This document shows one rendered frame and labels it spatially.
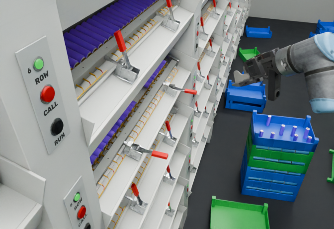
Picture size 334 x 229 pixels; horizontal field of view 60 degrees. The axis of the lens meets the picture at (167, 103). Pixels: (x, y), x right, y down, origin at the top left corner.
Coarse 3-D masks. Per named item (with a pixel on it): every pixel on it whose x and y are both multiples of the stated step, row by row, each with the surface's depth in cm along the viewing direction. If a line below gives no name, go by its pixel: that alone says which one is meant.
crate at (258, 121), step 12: (252, 120) 157; (264, 120) 162; (276, 120) 161; (288, 120) 159; (300, 120) 158; (252, 132) 152; (264, 132) 156; (276, 132) 156; (288, 132) 156; (300, 132) 156; (312, 132) 149; (252, 144) 148; (264, 144) 147; (276, 144) 145; (288, 144) 144; (300, 144) 143; (312, 144) 141
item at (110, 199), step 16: (176, 64) 96; (192, 64) 96; (176, 80) 92; (144, 96) 81; (176, 96) 86; (160, 112) 78; (144, 128) 72; (160, 128) 74; (144, 144) 68; (128, 160) 63; (128, 176) 61; (112, 192) 57; (112, 208) 54
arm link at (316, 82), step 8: (312, 72) 79; (320, 72) 78; (328, 72) 77; (312, 80) 79; (320, 80) 78; (328, 80) 77; (312, 88) 80; (320, 88) 78; (328, 88) 77; (312, 96) 80; (320, 96) 78; (328, 96) 77; (312, 104) 81; (320, 104) 78; (328, 104) 77; (320, 112) 80; (328, 112) 82
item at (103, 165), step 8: (168, 64) 92; (168, 72) 89; (176, 72) 93; (160, 80) 84; (152, 88) 81; (152, 96) 78; (160, 96) 81; (144, 104) 75; (136, 112) 72; (144, 112) 75; (152, 112) 76; (136, 120) 70; (128, 128) 67; (120, 136) 64; (128, 136) 67; (112, 144) 62; (120, 144) 63; (112, 152) 61; (104, 160) 59; (112, 160) 61; (96, 168) 57; (104, 168) 57; (96, 176) 55; (112, 176) 58; (96, 184) 56
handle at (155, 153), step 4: (136, 148) 64; (140, 148) 64; (140, 152) 64; (144, 152) 63; (148, 152) 63; (152, 152) 63; (156, 152) 63; (160, 152) 63; (156, 156) 63; (160, 156) 62; (164, 156) 62
